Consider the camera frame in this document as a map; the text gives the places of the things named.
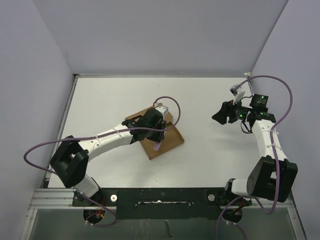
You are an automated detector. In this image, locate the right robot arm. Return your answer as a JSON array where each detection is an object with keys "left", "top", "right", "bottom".
[{"left": 212, "top": 94, "right": 298, "bottom": 205}]

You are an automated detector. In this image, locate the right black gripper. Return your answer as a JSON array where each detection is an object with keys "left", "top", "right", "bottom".
[{"left": 212, "top": 97, "right": 253, "bottom": 125}]

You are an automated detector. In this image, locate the brown cardboard box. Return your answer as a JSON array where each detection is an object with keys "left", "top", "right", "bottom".
[{"left": 124, "top": 107, "right": 185, "bottom": 160}]

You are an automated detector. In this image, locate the wrist white camera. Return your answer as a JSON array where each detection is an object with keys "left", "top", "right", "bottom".
[
  {"left": 230, "top": 85, "right": 246, "bottom": 105},
  {"left": 152, "top": 102, "right": 169, "bottom": 118}
]

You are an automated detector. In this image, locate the pink purple marker pen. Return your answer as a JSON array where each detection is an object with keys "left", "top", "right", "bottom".
[{"left": 153, "top": 142, "right": 162, "bottom": 151}]

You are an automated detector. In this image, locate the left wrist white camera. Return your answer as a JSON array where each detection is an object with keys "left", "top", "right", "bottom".
[{"left": 152, "top": 102, "right": 169, "bottom": 118}]

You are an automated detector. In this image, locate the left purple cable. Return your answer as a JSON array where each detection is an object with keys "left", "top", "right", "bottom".
[{"left": 23, "top": 96, "right": 181, "bottom": 227}]

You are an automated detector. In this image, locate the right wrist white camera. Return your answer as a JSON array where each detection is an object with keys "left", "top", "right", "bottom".
[{"left": 230, "top": 85, "right": 246, "bottom": 105}]

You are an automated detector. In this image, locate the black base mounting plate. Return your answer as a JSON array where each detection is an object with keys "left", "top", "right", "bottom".
[{"left": 72, "top": 187, "right": 253, "bottom": 225}]

